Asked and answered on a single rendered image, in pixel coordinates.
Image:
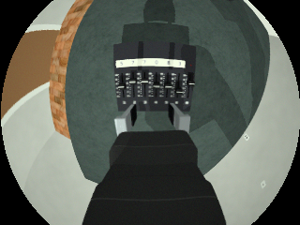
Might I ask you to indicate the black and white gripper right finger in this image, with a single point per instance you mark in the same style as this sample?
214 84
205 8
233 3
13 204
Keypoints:
179 120

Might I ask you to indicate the black lighting desk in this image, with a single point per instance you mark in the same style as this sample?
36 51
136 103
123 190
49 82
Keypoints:
144 70

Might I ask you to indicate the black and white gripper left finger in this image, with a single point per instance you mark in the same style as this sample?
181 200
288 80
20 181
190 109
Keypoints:
127 120

